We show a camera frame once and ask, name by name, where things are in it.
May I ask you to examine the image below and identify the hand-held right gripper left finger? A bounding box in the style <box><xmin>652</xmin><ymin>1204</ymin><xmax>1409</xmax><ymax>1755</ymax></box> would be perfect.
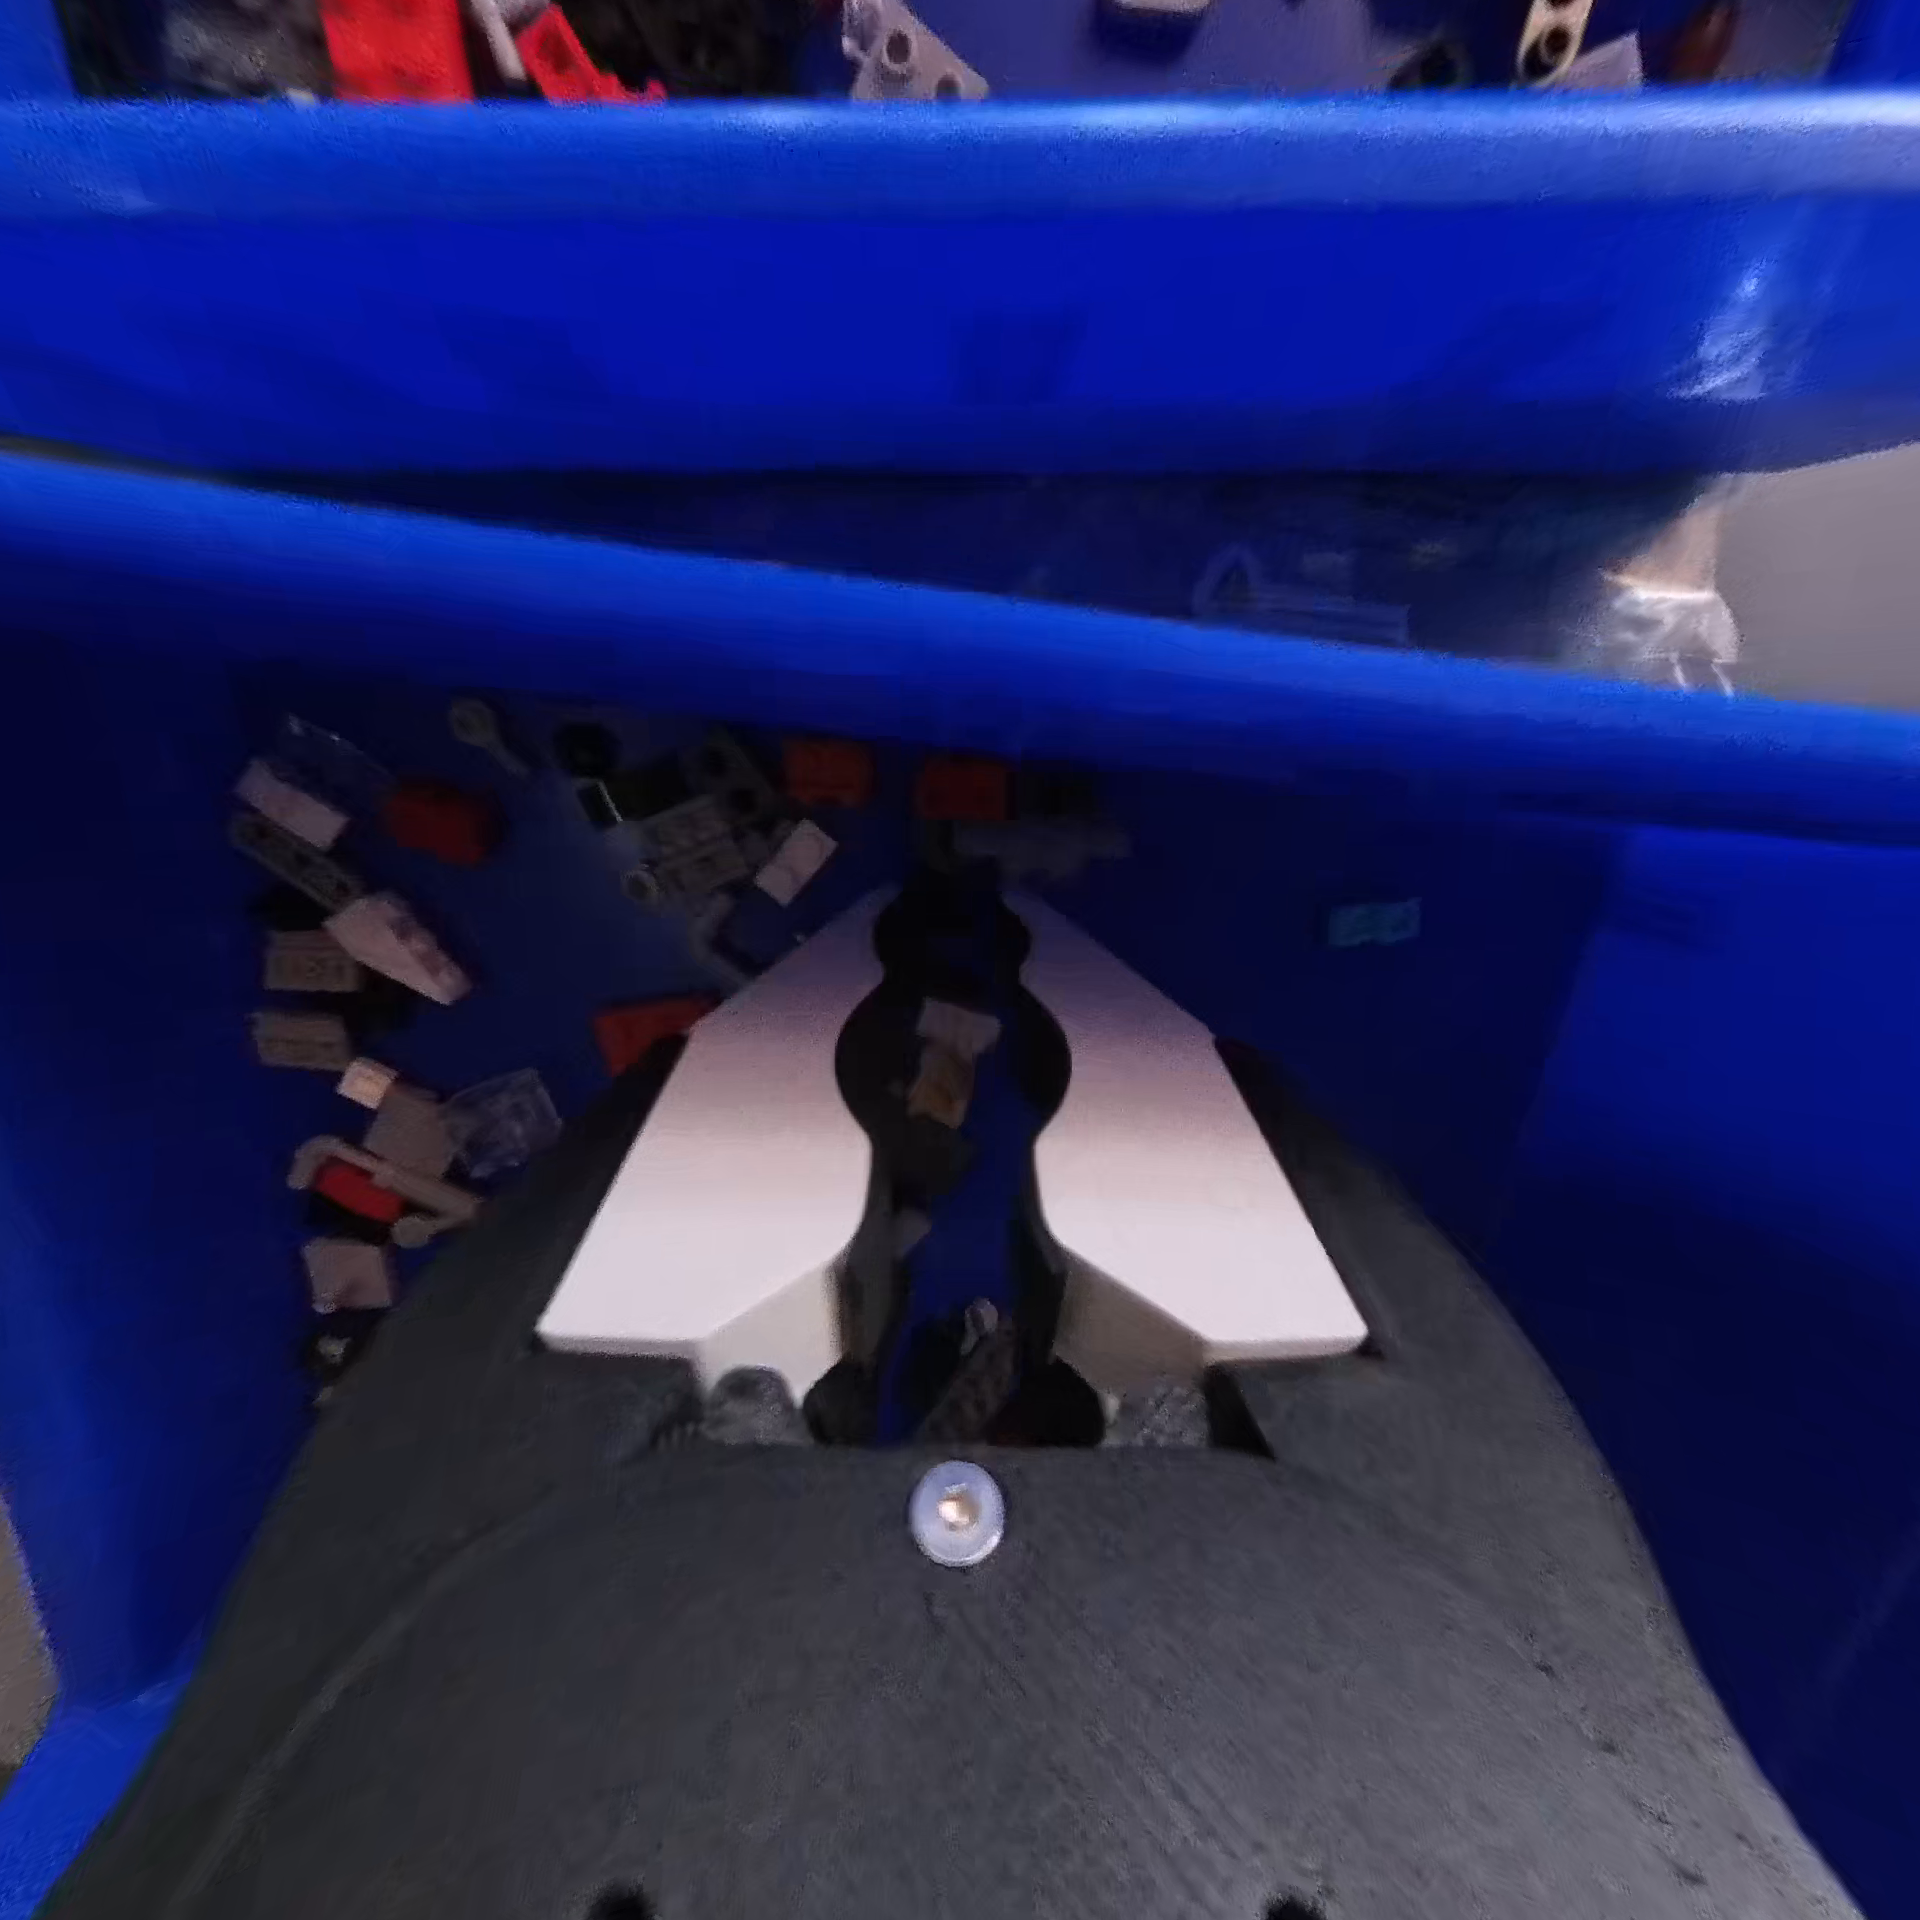
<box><xmin>535</xmin><ymin>885</ymin><xmax>916</xmax><ymax>1404</ymax></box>

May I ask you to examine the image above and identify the grey desk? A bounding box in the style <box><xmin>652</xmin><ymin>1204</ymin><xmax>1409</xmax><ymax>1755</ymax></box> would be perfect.
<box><xmin>0</xmin><ymin>447</ymin><xmax>1920</xmax><ymax>1788</ymax></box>

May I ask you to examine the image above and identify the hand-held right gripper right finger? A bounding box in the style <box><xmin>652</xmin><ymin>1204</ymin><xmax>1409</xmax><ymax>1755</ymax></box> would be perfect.
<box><xmin>1005</xmin><ymin>888</ymin><xmax>1374</xmax><ymax>1407</ymax></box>

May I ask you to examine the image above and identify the blue plastic bin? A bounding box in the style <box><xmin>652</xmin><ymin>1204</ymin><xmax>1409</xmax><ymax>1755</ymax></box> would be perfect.
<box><xmin>0</xmin><ymin>451</ymin><xmax>1920</xmax><ymax>1920</ymax></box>
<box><xmin>0</xmin><ymin>0</ymin><xmax>1920</xmax><ymax>483</ymax></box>

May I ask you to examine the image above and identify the pile of pale grey bricks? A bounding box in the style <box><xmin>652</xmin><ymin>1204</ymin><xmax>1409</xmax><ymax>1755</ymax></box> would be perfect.
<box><xmin>223</xmin><ymin>697</ymin><xmax>1427</xmax><ymax>1404</ymax></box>

